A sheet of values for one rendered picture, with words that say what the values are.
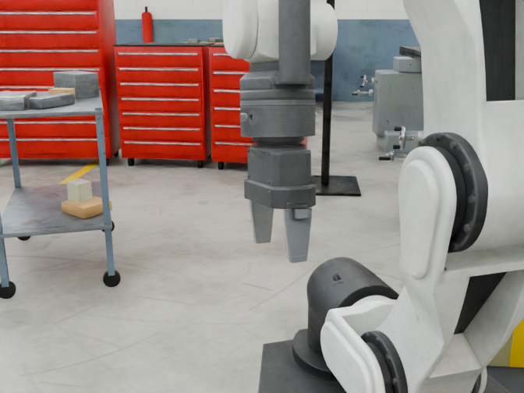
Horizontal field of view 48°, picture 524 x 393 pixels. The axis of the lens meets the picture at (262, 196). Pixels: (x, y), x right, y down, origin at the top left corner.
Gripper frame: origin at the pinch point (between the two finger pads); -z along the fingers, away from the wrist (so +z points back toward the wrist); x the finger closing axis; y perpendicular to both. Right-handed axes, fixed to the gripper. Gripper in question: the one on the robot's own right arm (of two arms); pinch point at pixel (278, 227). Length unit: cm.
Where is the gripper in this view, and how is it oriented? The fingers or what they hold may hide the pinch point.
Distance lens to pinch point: 71.9
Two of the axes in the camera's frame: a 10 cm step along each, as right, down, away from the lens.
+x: 3.7, 1.3, -9.2
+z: -0.1, -9.9, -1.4
